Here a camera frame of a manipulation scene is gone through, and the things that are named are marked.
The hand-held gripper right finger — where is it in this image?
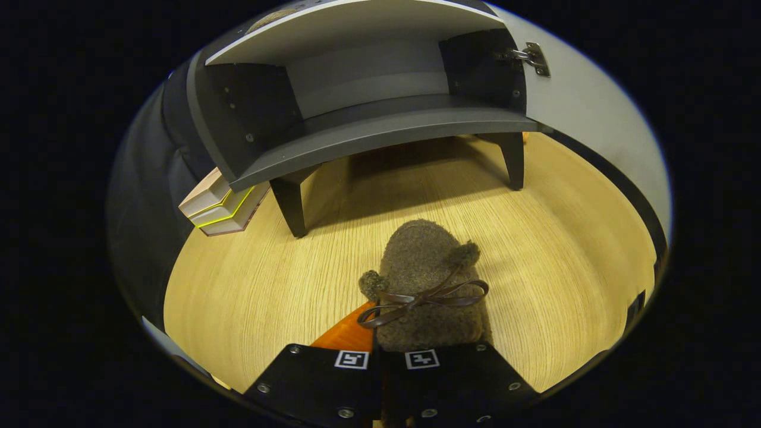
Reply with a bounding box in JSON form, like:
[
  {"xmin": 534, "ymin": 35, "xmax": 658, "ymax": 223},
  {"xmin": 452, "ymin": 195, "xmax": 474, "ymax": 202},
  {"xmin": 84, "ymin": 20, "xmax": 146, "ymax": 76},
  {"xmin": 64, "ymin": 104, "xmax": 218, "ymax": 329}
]
[{"xmin": 383, "ymin": 341, "xmax": 540, "ymax": 428}]

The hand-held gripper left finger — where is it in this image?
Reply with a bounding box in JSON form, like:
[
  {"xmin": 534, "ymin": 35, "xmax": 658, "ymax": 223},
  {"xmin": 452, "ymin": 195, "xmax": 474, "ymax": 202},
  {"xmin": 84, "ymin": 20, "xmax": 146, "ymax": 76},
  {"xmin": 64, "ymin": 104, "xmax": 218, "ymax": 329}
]
[{"xmin": 244, "ymin": 301, "xmax": 384, "ymax": 428}]

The metal door hinge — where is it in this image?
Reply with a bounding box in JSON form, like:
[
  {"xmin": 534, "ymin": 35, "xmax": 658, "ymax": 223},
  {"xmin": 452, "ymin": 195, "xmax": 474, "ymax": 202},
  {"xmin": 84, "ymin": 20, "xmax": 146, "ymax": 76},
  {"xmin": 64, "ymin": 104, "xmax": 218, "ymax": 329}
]
[{"xmin": 495, "ymin": 42, "xmax": 551, "ymax": 78}]

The grey shoe cabinet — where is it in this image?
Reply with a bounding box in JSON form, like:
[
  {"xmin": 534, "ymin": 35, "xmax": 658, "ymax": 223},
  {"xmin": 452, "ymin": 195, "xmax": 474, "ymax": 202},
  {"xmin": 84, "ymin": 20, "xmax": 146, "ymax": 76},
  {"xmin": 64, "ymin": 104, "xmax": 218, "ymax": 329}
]
[{"xmin": 185, "ymin": 0, "xmax": 540, "ymax": 240}]

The black backdrop cloth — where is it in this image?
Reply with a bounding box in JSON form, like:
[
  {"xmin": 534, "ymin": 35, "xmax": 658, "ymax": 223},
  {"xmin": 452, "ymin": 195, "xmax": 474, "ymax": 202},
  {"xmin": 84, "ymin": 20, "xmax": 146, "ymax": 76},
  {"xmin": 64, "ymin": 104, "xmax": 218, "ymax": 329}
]
[{"xmin": 107, "ymin": 59, "xmax": 206, "ymax": 333}]

